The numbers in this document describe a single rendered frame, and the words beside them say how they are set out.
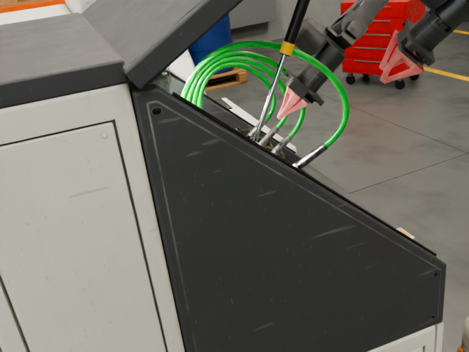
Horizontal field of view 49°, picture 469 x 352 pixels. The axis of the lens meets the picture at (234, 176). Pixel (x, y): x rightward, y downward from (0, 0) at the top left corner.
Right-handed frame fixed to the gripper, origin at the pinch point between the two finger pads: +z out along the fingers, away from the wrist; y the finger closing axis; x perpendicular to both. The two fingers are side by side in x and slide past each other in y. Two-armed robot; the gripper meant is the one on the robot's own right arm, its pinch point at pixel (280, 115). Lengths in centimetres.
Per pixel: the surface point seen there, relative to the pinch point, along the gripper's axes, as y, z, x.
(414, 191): -164, 9, -168
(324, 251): -10.7, 9.7, 36.3
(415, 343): -48, 17, 31
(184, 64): 20.7, 9.5, -30.5
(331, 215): -6.9, 3.5, 35.8
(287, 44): 19.4, -14.3, 34.7
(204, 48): -51, 62, -483
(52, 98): 43, 10, 46
